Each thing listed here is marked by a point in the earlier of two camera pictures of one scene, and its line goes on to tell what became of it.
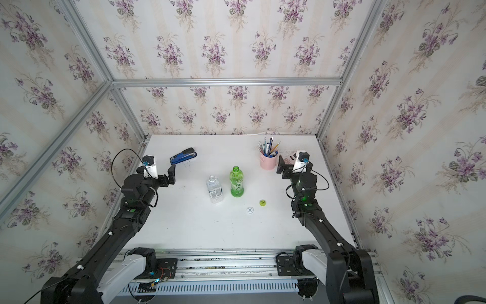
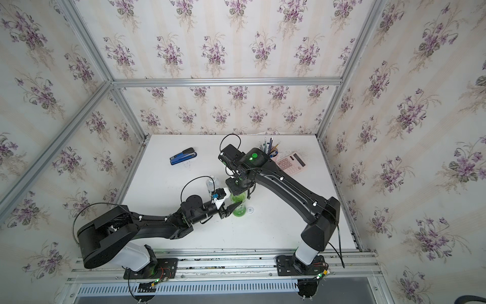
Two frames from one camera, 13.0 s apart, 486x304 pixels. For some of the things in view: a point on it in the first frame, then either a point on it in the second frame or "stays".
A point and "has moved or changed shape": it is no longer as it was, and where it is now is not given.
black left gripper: (171, 175) -> (223, 214)
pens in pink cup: (267, 149) stays
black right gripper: (288, 168) -> (234, 190)
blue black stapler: (188, 154) stays
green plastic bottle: (236, 182) has moved or changed shape
